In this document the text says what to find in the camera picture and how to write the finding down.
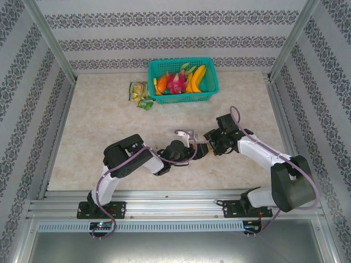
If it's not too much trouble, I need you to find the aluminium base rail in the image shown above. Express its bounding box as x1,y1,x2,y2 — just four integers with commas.
26,188,327,221

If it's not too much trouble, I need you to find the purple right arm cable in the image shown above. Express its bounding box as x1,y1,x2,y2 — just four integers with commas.
229,106,321,239

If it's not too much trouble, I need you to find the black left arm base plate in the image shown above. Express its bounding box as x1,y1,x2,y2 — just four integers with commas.
76,201,127,220

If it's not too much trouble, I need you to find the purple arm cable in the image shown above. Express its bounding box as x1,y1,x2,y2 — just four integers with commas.
92,129,199,241
229,106,321,239

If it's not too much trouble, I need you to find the controller board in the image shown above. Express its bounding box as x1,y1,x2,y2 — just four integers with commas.
89,222,113,230
244,220,263,233

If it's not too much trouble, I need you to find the aluminium side rail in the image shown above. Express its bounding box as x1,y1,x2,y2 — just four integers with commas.
264,72,313,198
37,81,77,200

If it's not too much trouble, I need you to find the grey slotted cable duct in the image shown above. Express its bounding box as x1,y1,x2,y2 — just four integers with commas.
37,221,245,233

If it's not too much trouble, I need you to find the left controller board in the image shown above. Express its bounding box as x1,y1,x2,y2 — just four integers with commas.
89,222,113,230

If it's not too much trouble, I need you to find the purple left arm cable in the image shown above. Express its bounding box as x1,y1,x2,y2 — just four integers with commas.
92,129,199,241

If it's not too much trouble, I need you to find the small green snack packet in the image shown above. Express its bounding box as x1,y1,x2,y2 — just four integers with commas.
137,98,154,111

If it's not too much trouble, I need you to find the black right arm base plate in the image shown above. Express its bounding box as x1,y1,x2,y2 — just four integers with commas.
222,199,274,219

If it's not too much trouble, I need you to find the right controller board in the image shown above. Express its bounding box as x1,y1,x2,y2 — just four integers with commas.
244,220,263,233

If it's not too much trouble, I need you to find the aluminium frame post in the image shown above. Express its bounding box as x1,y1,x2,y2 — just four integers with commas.
267,0,322,82
22,0,77,84

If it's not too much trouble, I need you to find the yellow banana bunch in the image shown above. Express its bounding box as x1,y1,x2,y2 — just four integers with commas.
185,64,207,94

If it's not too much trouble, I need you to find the yellow green snack packet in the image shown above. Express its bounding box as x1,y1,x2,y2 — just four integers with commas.
128,81,150,102

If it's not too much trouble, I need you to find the orange mango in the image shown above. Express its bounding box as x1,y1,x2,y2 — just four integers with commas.
156,74,168,95

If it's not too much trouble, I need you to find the pink dragon fruit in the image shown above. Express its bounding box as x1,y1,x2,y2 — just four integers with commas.
166,62,198,94

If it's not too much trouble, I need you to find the teal plastic mesh basket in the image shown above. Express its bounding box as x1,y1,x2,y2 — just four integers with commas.
148,56,220,105

